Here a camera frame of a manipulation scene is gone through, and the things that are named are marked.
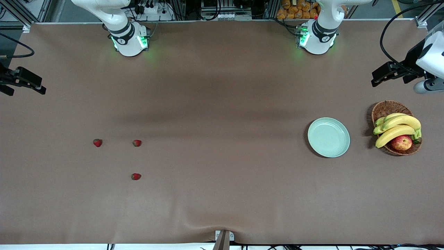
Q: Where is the light green round plate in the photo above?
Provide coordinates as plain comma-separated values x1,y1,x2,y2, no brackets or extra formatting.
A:
307,117,351,158

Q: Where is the brown wicker basket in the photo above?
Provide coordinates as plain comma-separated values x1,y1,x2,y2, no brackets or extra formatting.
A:
371,100,423,156

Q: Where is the yellow banana bunch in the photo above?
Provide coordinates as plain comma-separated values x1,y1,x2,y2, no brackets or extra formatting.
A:
373,113,422,149

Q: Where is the red apple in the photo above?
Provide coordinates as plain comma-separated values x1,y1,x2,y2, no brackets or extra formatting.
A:
391,135,413,151

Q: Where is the pile of orange buns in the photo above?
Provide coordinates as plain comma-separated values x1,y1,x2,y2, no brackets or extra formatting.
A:
276,0,320,20

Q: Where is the white power strip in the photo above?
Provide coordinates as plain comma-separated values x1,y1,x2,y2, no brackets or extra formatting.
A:
134,0,175,22

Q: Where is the white terminal block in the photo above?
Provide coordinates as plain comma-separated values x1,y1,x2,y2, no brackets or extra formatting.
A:
217,12,253,20

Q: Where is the brown table mat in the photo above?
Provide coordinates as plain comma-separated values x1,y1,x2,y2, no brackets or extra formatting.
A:
0,19,444,245

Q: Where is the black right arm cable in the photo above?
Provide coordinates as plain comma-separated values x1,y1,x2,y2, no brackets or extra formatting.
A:
0,33,35,58

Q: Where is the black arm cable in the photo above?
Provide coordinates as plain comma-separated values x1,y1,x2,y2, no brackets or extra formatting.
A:
0,33,35,58
379,0,444,76

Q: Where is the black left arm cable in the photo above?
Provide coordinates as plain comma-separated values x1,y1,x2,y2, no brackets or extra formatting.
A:
379,0,444,76

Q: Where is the aluminium frame profile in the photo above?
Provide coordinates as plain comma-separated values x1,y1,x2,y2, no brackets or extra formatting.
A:
415,0,444,28
0,0,39,32

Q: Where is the metal camera post bracket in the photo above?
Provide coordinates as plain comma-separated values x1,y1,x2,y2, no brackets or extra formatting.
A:
212,230,235,250

